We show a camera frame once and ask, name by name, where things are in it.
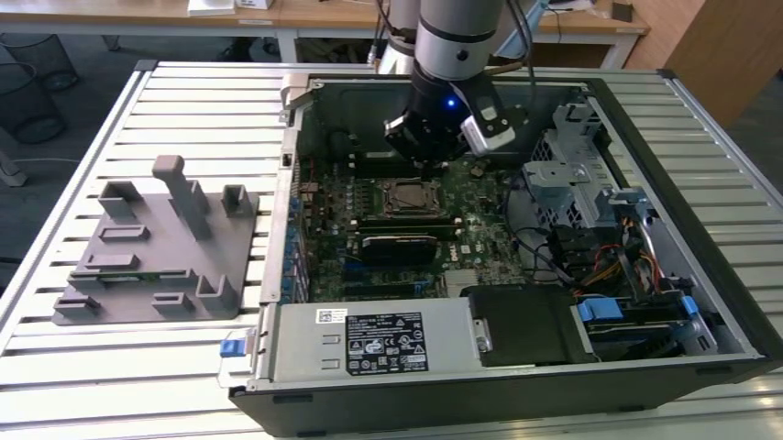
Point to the small black box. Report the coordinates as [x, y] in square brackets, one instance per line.
[623, 11]

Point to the blue case latch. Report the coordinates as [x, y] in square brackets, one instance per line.
[231, 348]

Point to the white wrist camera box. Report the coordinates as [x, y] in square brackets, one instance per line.
[490, 133]

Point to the round coin battery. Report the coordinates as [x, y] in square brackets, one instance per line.
[478, 171]

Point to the silver chipset heat sink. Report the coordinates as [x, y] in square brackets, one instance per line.
[463, 280]

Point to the silver power supply unit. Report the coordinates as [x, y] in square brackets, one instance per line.
[294, 348]

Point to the black plastic shroud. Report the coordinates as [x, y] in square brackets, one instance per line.
[521, 325]

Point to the open black PC case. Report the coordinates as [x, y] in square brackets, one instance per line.
[490, 403]

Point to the black expansion slot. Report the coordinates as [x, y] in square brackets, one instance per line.
[379, 291]

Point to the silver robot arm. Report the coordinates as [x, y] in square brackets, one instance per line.
[455, 36]

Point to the green motherboard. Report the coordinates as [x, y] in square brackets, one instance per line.
[490, 243]

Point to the grey parts rack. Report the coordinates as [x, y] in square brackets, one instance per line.
[178, 256]

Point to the low profile graphics card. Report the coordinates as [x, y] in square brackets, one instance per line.
[398, 249]

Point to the blue plastic clip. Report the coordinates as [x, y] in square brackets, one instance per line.
[690, 306]

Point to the green RAM stick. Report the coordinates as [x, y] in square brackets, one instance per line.
[403, 229]

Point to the disk bay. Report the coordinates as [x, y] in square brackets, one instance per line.
[637, 339]

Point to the wooden cabinet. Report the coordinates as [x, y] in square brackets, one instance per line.
[722, 46]

